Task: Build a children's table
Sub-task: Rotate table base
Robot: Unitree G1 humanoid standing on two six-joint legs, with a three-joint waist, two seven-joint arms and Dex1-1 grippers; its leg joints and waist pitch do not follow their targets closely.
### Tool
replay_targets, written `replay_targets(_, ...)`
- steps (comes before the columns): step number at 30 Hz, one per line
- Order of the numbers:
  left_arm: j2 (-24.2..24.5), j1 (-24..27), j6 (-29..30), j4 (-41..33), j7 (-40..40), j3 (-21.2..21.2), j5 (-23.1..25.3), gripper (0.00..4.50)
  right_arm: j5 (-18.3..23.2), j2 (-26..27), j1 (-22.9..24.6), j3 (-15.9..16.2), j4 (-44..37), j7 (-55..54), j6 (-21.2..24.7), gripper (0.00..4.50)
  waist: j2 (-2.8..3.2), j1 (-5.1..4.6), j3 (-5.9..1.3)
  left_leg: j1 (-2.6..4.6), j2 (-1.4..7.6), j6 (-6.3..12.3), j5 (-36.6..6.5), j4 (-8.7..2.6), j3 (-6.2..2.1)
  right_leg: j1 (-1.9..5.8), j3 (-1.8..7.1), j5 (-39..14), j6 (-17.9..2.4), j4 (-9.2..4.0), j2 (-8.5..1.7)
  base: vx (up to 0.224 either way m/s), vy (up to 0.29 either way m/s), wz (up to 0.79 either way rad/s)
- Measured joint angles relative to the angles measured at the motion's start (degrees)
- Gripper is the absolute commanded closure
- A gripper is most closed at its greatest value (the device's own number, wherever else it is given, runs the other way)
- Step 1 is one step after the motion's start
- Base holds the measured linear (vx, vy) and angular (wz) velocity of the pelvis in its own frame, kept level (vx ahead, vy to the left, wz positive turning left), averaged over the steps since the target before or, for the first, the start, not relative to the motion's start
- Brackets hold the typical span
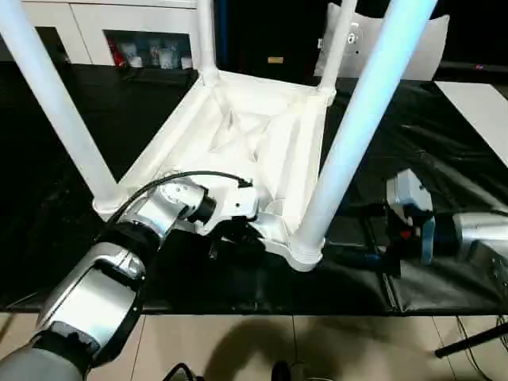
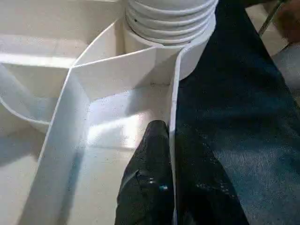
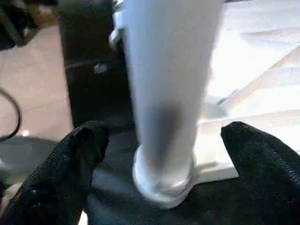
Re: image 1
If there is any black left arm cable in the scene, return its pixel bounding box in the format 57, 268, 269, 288
93, 170, 255, 243

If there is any dark left robot foot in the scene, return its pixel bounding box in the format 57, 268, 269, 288
164, 363, 199, 381

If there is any black metal stand bar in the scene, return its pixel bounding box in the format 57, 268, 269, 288
434, 317, 508, 358

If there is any black cabinet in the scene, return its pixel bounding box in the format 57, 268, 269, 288
220, 0, 330, 87

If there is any white glass-door cabinet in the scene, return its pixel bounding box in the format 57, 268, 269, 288
0, 0, 223, 71

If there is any white plastic table top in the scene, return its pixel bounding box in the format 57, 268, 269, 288
91, 70, 338, 273

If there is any grey cushion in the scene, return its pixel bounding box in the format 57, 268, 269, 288
313, 2, 452, 83

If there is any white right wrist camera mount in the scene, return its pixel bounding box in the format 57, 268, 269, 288
387, 168, 437, 267

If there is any black low furniture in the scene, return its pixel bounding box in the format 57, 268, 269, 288
436, 59, 508, 83

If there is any white plastic table leg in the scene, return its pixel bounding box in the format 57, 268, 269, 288
0, 0, 130, 217
317, 0, 358, 104
287, 0, 440, 263
194, 0, 220, 88

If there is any white flat board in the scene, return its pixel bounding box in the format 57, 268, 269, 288
434, 80, 508, 160

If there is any black table mat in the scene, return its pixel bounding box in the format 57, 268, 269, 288
0, 59, 508, 318

